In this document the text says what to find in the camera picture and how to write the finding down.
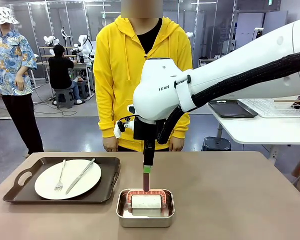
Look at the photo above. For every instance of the person's right hand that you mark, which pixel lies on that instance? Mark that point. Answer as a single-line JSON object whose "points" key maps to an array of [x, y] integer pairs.
{"points": [[111, 144]]}

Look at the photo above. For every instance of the wooden shelf workbench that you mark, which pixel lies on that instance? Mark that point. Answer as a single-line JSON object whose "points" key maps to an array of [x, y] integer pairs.
{"points": [[45, 55]]}

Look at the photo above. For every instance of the white round plate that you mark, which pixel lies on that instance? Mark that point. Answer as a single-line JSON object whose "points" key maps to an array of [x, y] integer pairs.
{"points": [[47, 185]]}

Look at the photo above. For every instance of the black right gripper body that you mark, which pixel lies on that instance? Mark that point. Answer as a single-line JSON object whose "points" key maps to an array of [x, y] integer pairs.
{"points": [[144, 130]]}

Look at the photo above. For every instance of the seated person in black shirt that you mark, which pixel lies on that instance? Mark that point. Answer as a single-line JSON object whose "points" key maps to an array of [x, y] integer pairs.
{"points": [[59, 72]]}

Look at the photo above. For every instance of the rectangular steel container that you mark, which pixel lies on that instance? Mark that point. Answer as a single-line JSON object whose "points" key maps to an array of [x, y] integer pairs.
{"points": [[144, 221]]}

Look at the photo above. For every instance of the low shoe shelf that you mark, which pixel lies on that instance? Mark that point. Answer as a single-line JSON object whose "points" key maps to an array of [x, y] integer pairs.
{"points": [[207, 60]]}

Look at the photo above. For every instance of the grey plastic stool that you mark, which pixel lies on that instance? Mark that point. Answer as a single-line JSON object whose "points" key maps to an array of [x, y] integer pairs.
{"points": [[82, 90], [64, 97]]}

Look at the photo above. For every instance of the silver table knife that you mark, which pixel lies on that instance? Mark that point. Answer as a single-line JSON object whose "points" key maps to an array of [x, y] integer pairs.
{"points": [[77, 180]]}

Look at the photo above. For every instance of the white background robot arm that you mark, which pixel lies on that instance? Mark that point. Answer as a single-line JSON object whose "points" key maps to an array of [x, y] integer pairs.
{"points": [[85, 47], [50, 40]]}

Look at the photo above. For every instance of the black stand with white box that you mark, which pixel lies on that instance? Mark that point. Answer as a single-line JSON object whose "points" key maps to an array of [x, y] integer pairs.
{"points": [[259, 29]]}

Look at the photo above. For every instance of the silver fork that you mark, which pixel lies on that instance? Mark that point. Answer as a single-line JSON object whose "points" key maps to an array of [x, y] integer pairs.
{"points": [[58, 187]]}

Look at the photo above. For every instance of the person's left forearm yellow sleeve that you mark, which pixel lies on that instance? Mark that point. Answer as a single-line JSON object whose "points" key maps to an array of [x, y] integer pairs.
{"points": [[183, 125]]}

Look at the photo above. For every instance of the black metal stool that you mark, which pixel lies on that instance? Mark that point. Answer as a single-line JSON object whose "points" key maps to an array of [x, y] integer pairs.
{"points": [[216, 143]]}

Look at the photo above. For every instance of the white patterned bucket hat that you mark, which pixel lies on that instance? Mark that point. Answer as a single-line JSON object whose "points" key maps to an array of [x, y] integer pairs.
{"points": [[4, 16]]}

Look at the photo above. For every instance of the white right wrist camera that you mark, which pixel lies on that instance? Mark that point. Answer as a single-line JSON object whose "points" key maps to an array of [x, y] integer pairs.
{"points": [[119, 130]]}

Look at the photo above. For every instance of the person's left hand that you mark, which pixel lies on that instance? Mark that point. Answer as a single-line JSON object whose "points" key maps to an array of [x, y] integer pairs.
{"points": [[178, 144]]}

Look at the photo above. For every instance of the green exit sign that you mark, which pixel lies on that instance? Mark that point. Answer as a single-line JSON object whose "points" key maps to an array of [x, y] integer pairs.
{"points": [[269, 2]]}

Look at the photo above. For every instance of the white side table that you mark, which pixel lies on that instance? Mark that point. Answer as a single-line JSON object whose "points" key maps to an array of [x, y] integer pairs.
{"points": [[265, 130]]}

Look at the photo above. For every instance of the person's right forearm yellow sleeve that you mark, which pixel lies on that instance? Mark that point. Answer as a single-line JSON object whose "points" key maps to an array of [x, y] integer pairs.
{"points": [[106, 120]]}

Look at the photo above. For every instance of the figure in floral blue shirt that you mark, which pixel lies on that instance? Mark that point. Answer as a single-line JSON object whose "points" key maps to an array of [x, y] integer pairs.
{"points": [[9, 62]]}

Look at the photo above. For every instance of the person in yellow hoodie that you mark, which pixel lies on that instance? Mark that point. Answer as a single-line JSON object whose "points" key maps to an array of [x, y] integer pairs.
{"points": [[114, 62]]}

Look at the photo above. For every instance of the dark brown serving tray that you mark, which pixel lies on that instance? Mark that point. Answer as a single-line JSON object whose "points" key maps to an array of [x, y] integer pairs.
{"points": [[107, 185]]}

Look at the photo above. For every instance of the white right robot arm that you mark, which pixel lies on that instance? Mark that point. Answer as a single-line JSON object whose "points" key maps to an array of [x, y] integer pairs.
{"points": [[159, 82]]}

